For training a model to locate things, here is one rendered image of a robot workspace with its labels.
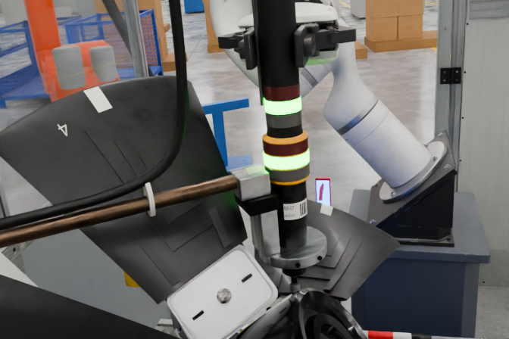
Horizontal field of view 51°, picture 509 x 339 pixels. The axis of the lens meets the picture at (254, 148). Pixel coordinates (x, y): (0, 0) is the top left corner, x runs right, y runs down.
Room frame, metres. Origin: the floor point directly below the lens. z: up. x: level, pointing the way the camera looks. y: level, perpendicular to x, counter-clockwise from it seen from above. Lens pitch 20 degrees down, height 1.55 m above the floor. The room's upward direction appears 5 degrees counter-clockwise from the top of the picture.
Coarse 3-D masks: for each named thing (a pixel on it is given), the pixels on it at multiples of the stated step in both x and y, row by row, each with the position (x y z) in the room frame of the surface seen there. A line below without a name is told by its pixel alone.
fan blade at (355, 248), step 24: (312, 216) 0.68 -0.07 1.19; (336, 216) 0.69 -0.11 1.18; (336, 240) 0.62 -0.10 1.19; (360, 240) 0.63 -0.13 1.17; (384, 240) 0.66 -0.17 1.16; (264, 264) 0.57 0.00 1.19; (336, 264) 0.56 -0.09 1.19; (360, 264) 0.57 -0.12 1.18; (288, 288) 0.52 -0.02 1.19; (336, 288) 0.51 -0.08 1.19
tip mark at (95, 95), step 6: (90, 90) 0.56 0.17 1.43; (96, 90) 0.56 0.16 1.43; (90, 96) 0.55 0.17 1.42; (96, 96) 0.55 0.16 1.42; (102, 96) 0.56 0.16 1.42; (96, 102) 0.55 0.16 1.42; (102, 102) 0.55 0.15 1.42; (108, 102) 0.55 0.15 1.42; (96, 108) 0.54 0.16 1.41; (102, 108) 0.54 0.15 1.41; (108, 108) 0.54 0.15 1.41
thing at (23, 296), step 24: (0, 288) 0.23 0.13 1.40; (24, 288) 0.24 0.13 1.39; (0, 312) 0.23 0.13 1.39; (24, 312) 0.23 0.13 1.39; (48, 312) 0.24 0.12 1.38; (72, 312) 0.25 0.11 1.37; (96, 312) 0.26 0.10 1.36; (0, 336) 0.22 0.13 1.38; (24, 336) 0.23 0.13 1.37; (48, 336) 0.23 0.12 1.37; (72, 336) 0.24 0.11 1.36; (96, 336) 0.25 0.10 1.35; (120, 336) 0.26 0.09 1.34; (144, 336) 0.27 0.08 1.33; (168, 336) 0.29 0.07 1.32
